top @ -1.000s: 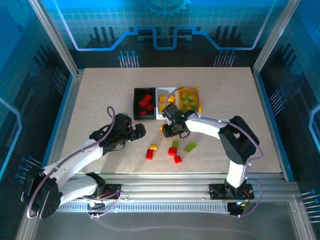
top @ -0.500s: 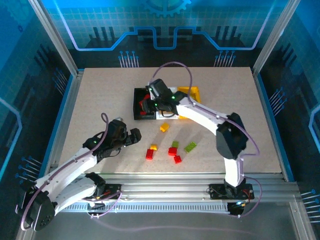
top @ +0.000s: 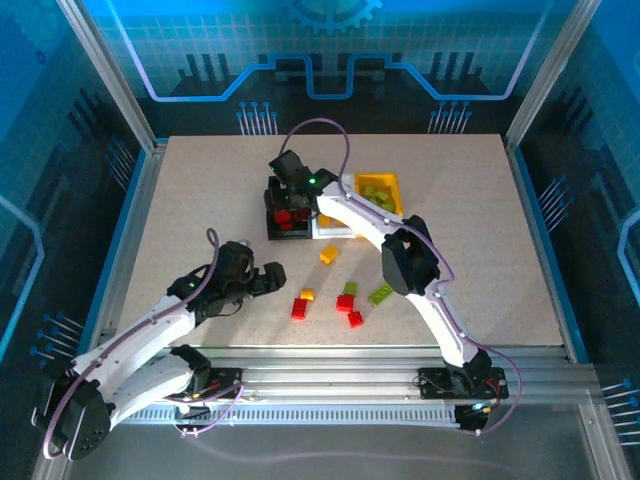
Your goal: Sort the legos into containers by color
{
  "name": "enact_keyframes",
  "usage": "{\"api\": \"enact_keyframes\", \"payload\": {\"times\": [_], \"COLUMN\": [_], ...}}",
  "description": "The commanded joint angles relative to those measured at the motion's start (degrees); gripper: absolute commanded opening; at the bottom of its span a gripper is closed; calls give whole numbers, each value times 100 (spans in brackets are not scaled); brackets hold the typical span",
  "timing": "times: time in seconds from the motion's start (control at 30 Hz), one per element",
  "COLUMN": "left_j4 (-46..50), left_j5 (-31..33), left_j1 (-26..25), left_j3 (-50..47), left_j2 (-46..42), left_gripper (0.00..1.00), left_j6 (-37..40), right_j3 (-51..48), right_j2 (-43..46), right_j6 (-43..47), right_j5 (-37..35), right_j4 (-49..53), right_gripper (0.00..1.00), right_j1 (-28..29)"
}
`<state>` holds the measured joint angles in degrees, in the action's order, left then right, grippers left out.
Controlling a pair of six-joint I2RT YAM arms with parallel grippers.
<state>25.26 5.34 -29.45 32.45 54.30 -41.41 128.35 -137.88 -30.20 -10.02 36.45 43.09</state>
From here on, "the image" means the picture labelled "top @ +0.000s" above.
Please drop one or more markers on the long red lego brick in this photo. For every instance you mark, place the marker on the long red lego brick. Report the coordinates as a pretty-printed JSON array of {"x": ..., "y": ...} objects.
[{"x": 300, "y": 307}]

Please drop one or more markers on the black control box with light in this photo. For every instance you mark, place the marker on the black control box with light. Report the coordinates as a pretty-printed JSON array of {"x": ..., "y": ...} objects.
[{"x": 472, "y": 419}]

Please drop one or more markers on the black plastic container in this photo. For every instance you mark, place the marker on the black plastic container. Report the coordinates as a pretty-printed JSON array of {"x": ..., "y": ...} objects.
[{"x": 290, "y": 235}]

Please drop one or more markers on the white plastic container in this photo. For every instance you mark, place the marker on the white plastic container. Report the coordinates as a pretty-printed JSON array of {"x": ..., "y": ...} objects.
[{"x": 335, "y": 237}]

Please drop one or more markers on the long green lego brick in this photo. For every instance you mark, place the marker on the long green lego brick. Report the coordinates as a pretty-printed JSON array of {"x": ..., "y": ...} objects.
[{"x": 380, "y": 294}]

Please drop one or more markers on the aluminium front rail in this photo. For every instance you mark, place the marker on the aluminium front rail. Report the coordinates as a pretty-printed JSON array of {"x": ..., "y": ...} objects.
[{"x": 325, "y": 370}]

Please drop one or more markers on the aluminium frame post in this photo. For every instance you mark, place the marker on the aluminium frame post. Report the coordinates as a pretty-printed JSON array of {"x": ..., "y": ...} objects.
[
  {"x": 548, "y": 75},
  {"x": 112, "y": 75}
]

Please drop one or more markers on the flat yellow lego brick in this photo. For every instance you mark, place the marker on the flat yellow lego brick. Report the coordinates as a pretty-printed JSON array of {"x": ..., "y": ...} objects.
[{"x": 307, "y": 294}]

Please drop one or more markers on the yellow plastic container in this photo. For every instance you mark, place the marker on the yellow plastic container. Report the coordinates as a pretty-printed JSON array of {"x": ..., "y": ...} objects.
[{"x": 380, "y": 179}]

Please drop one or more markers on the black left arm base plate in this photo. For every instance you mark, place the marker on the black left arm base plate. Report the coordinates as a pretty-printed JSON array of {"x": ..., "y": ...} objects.
[{"x": 225, "y": 382}]

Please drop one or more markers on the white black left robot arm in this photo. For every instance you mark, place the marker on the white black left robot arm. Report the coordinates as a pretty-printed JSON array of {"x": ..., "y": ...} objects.
[{"x": 135, "y": 330}]

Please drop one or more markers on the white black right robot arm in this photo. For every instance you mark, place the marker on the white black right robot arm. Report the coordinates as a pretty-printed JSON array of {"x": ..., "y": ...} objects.
[{"x": 360, "y": 215}]

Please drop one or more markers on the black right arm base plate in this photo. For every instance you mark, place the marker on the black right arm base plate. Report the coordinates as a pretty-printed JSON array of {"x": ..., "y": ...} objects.
[{"x": 435, "y": 382}]

